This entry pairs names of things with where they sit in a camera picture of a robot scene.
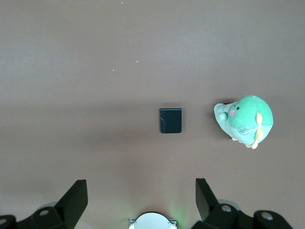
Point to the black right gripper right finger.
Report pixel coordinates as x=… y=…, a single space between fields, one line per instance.
x=214 y=214

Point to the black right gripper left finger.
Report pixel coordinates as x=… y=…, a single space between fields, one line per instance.
x=66 y=207

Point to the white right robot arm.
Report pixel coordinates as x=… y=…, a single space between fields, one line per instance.
x=152 y=221

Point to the green plush dinosaur toy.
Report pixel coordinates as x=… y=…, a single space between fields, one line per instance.
x=247 y=112

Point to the brown table cover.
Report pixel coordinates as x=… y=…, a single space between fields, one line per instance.
x=95 y=59

